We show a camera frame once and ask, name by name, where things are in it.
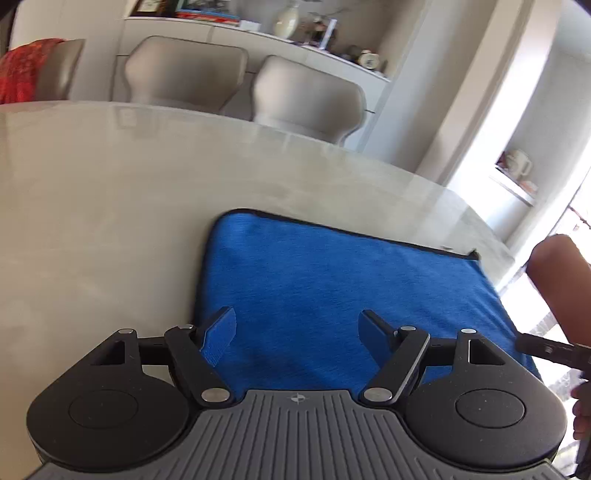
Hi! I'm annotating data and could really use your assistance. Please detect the grey and blue towel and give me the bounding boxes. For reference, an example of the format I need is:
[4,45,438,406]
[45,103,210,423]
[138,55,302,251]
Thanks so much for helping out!
[194,209,517,395]

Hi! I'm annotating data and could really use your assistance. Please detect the person right hand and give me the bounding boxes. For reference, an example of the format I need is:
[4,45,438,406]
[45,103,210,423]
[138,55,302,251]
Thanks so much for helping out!
[571,381,591,440]

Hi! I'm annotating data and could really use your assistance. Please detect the white electric kettle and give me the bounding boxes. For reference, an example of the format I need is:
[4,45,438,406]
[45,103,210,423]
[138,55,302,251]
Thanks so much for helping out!
[505,149,533,181]

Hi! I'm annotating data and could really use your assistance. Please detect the grey chair right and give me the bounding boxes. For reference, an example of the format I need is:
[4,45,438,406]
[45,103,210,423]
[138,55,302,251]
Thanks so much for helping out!
[250,55,366,145]

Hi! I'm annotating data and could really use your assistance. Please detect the grey chair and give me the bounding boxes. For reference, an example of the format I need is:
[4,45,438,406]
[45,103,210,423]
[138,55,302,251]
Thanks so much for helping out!
[123,36,249,114]
[250,55,366,145]

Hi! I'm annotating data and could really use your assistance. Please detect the grey chair left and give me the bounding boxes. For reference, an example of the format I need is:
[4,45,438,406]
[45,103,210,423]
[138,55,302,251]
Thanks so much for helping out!
[123,36,249,114]

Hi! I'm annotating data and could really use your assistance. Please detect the alarm clock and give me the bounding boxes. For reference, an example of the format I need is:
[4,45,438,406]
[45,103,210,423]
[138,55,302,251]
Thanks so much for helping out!
[356,50,381,71]

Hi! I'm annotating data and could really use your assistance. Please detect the white sideboard cabinet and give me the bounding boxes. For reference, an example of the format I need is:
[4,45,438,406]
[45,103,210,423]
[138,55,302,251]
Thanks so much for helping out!
[110,17,393,153]

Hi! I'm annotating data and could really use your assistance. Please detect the glass photo block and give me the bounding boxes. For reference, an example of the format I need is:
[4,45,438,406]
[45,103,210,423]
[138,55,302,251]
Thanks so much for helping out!
[301,16,338,51]

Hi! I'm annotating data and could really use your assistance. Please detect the chair with red cloth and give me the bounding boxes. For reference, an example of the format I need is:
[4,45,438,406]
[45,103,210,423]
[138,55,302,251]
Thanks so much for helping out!
[29,38,85,101]

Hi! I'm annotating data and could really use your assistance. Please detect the stack of books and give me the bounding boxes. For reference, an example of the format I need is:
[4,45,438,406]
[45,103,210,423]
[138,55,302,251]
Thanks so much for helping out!
[175,0,240,26]

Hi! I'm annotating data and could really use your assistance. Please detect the white vase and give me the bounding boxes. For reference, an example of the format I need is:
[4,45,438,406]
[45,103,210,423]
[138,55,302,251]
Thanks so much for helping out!
[273,1,300,39]

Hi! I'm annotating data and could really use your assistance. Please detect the picture frame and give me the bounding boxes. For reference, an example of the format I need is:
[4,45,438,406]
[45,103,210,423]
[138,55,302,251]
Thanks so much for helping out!
[130,0,168,17]

